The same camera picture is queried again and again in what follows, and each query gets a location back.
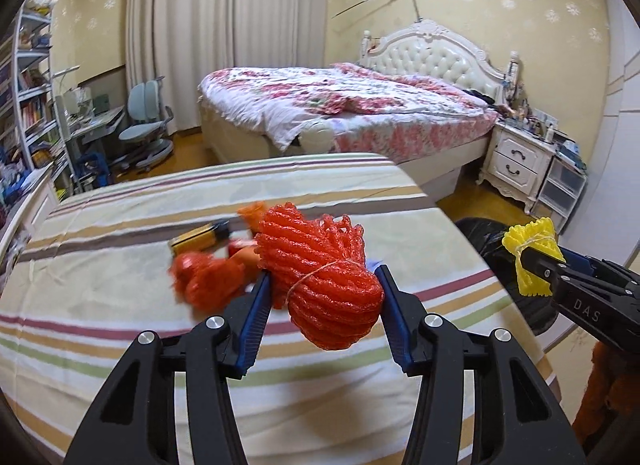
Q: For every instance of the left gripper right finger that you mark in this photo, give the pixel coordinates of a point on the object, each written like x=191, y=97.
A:
x=517, y=419

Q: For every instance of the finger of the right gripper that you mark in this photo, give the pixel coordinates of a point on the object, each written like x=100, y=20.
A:
x=539, y=272
x=578, y=263

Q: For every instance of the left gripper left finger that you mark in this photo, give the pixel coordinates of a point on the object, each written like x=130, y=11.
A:
x=132, y=418

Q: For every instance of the yellow foam net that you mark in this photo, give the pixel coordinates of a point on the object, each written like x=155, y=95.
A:
x=539, y=234

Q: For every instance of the orange plastic bag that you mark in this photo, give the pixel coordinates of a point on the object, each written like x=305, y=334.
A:
x=208, y=284

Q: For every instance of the orange foam net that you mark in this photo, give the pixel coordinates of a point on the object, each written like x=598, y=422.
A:
x=319, y=274

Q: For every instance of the black lined trash bin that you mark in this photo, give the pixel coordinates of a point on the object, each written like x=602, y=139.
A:
x=485, y=235

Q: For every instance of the clear plastic drawer unit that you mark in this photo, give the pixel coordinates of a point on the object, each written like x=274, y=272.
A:
x=560, y=192

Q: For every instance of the white nightstand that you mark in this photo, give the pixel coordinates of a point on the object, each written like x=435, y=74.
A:
x=516, y=164

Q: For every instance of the yellow black box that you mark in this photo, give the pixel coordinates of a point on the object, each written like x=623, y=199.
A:
x=203, y=238

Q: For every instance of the orange paper wrap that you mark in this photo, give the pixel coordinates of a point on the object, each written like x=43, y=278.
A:
x=252, y=215

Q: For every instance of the pink floral quilt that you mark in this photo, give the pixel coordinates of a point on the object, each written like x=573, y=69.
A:
x=258, y=112

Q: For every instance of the grey desk chair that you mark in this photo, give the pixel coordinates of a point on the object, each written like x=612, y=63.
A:
x=148, y=132

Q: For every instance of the white desk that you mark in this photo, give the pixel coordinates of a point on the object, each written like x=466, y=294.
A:
x=89, y=137

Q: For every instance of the white bookshelf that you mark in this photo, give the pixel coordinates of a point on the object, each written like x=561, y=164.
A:
x=31, y=136

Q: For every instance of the beige curtains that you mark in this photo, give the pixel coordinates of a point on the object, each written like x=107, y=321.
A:
x=181, y=41

